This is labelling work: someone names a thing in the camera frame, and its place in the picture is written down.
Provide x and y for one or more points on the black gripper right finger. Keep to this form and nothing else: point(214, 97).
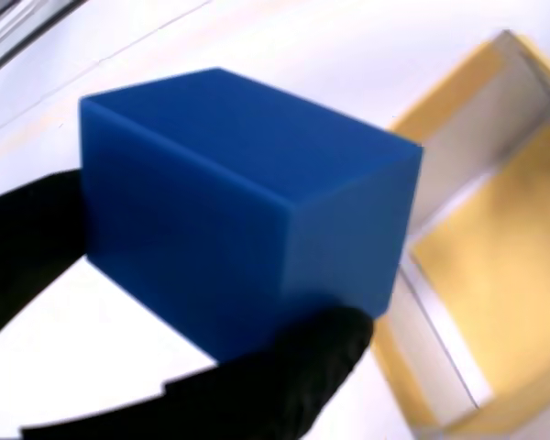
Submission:
point(266, 385)

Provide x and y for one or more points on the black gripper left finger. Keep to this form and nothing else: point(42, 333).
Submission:
point(27, 238)

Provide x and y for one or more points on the blue block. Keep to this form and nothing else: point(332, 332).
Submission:
point(238, 206)

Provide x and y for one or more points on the yellow open box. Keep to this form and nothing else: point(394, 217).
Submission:
point(495, 256)

